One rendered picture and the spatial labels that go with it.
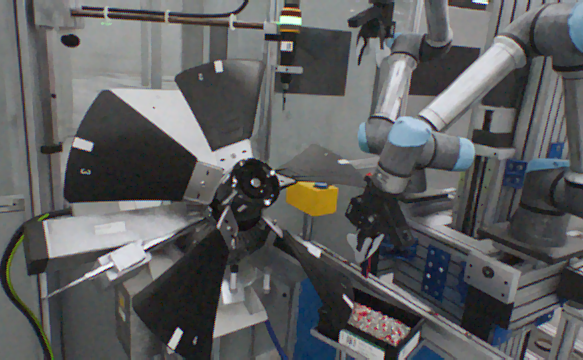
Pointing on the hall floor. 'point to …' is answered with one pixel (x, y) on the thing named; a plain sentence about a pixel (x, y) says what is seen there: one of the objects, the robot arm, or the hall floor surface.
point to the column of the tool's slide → (39, 168)
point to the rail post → (291, 321)
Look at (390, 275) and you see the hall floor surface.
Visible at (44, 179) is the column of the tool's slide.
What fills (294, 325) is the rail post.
